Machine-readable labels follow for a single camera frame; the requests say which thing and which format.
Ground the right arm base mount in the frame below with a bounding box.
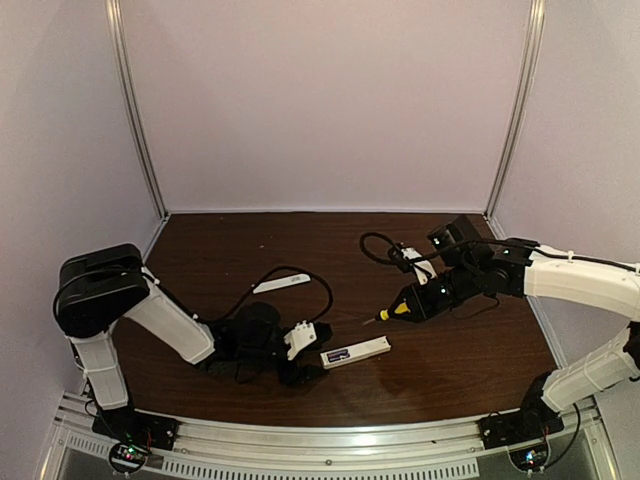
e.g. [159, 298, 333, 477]
[477, 409, 564, 450]

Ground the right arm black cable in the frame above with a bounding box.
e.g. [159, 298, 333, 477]
[359, 231, 640, 276]

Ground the white remote battery cover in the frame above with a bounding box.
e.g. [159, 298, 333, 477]
[252, 273, 311, 295]

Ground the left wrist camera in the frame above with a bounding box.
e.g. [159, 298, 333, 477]
[283, 321, 333, 361]

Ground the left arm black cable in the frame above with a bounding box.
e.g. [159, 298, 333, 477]
[53, 264, 335, 386]

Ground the white slotted front rail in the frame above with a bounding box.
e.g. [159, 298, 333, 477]
[36, 401, 621, 479]

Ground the aluminium left corner post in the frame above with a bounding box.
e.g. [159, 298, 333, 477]
[105, 0, 169, 221]

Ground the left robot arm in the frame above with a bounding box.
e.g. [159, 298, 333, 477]
[52, 243, 332, 442]

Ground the aluminium corner post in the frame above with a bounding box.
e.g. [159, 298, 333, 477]
[484, 0, 546, 221]
[105, 0, 169, 221]

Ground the white remote control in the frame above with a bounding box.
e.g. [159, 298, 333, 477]
[320, 336, 391, 370]

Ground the yellow handled screwdriver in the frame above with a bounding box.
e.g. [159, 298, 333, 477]
[362, 302, 411, 326]

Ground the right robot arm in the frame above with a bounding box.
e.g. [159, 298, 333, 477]
[380, 215, 639, 422]

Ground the aluminium right corner post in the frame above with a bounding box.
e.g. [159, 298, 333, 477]
[484, 0, 546, 221]

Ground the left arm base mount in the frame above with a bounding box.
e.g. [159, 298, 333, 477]
[92, 409, 180, 451]

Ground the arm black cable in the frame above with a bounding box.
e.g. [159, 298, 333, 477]
[53, 264, 335, 386]
[359, 231, 640, 276]

